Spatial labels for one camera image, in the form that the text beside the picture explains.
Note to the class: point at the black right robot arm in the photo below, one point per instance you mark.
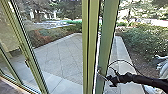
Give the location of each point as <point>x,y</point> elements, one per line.
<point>150,81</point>

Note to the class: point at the green shrub bed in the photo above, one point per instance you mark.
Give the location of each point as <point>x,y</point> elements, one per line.
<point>146,38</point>
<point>53,33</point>

